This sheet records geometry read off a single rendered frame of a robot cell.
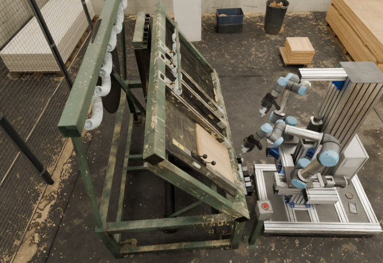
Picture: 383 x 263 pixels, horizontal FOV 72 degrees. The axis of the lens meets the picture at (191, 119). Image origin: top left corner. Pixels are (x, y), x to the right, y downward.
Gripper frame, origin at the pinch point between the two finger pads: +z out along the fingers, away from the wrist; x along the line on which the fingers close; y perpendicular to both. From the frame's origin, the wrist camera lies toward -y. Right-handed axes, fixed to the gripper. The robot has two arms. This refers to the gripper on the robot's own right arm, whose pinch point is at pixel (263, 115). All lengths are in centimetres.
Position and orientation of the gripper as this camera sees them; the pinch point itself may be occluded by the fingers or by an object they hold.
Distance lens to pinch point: 231.0
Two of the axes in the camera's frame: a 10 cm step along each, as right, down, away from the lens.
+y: -9.0, -4.4, -0.2
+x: -1.9, 4.4, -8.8
